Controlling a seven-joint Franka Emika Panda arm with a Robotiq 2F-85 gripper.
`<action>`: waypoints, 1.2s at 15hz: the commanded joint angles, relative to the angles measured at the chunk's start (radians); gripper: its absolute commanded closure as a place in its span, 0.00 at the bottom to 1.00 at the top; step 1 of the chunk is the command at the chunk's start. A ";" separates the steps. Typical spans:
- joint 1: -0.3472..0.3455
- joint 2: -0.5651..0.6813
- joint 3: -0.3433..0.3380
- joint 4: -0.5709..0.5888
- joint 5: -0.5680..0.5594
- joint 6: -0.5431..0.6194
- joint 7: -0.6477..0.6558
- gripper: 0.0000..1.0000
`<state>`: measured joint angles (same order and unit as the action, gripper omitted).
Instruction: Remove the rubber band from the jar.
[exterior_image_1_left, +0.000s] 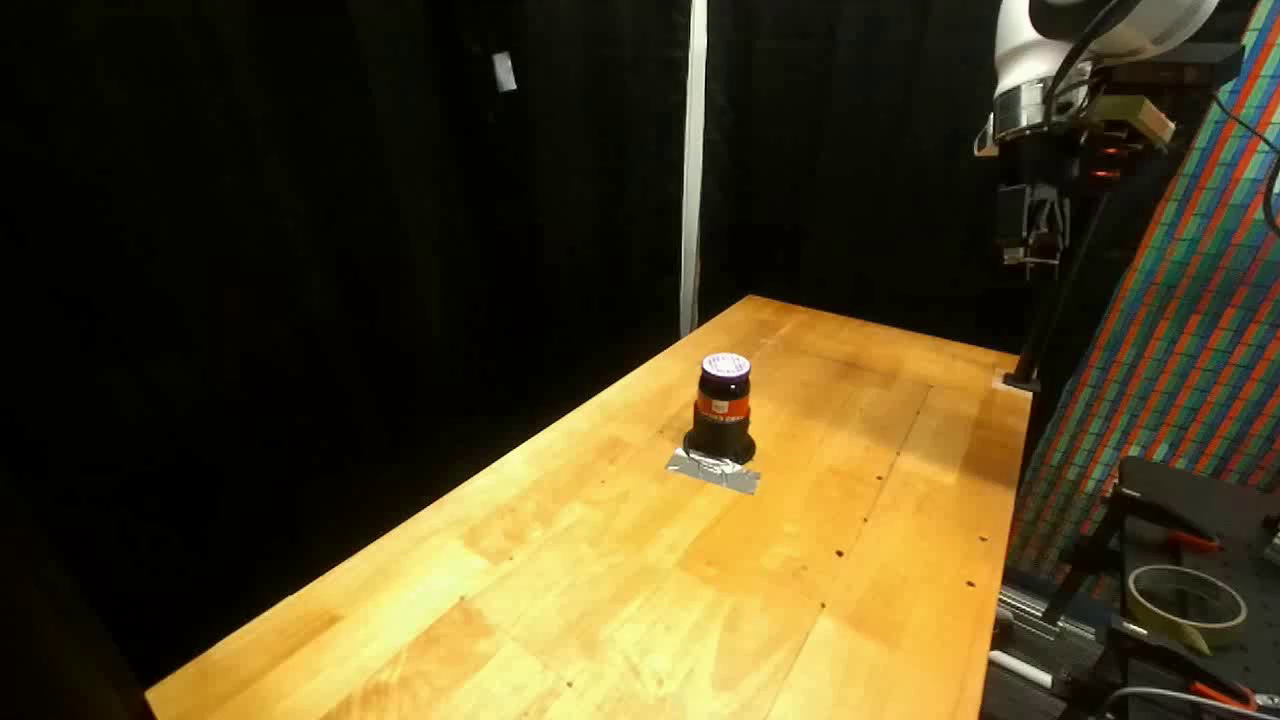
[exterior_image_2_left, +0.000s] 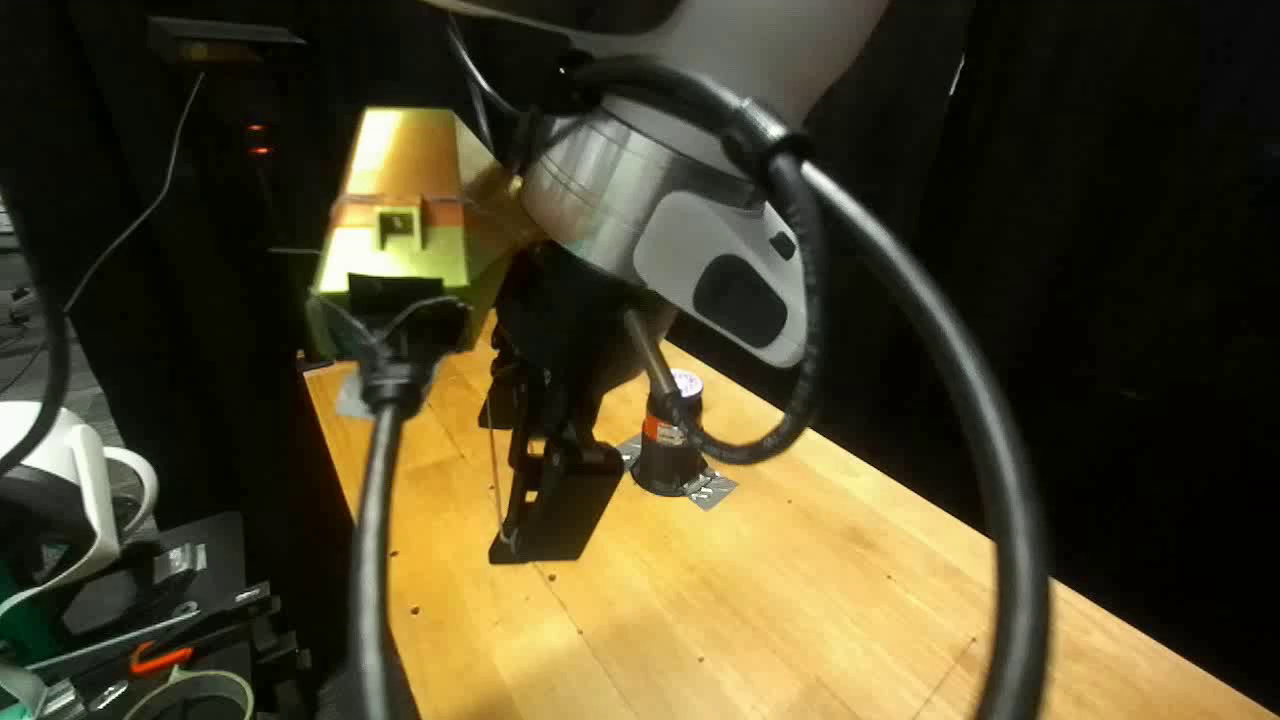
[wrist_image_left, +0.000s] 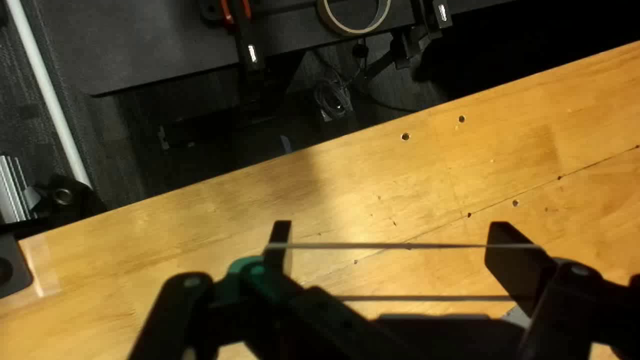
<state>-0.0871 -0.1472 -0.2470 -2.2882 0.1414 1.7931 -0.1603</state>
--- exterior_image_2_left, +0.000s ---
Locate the silver tape under jar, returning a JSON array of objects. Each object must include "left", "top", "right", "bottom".
[{"left": 621, "top": 441, "right": 731, "bottom": 514}]

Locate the thin grey hanging cable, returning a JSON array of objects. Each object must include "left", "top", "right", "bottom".
[{"left": 59, "top": 69, "right": 210, "bottom": 319}]

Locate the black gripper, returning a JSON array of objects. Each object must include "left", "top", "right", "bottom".
[{"left": 482, "top": 244, "right": 639, "bottom": 566}]

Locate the black equipment with orange clip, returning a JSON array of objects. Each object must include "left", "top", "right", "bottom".
[{"left": 5, "top": 514, "right": 315, "bottom": 720}]

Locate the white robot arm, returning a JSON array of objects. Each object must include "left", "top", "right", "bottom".
[{"left": 431, "top": 0, "right": 893, "bottom": 566}]

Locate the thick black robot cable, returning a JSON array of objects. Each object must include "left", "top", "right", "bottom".
[{"left": 515, "top": 53, "right": 1054, "bottom": 720}]

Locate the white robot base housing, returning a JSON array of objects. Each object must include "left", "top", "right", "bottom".
[{"left": 0, "top": 408, "right": 160, "bottom": 618}]

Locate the dark jar with lid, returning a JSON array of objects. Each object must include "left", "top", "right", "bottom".
[{"left": 626, "top": 392, "right": 708, "bottom": 496}]

